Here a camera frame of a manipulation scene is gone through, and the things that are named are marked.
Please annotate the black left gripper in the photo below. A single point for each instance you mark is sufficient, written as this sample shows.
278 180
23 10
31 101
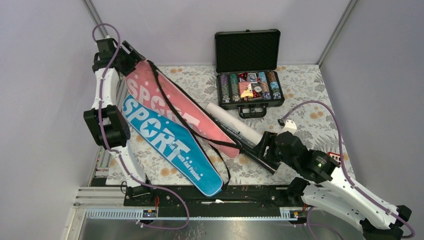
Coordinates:
133 57

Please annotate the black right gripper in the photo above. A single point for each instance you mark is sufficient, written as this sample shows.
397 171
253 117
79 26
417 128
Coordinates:
267 140

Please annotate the black shuttlecock tube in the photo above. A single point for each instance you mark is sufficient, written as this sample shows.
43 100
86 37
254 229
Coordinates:
260 153

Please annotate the white cardboard tube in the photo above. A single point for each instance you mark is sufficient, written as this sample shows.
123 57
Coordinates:
234 123

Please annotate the blue racket cover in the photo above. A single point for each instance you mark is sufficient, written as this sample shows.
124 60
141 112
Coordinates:
175 144

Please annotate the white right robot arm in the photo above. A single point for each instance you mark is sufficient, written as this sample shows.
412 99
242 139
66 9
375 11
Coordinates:
324 184

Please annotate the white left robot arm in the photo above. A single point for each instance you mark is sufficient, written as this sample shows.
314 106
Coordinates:
105 121

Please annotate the red grid block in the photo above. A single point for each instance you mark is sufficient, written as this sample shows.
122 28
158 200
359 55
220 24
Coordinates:
336 157

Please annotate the black poker chip case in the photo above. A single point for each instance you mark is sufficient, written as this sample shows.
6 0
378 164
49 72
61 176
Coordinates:
246 63

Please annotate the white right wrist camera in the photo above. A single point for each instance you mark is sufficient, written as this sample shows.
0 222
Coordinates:
287 125

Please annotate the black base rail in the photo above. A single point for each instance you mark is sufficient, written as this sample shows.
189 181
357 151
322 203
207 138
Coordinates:
235 201

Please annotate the aluminium slotted rail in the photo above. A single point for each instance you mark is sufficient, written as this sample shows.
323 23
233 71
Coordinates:
152 214

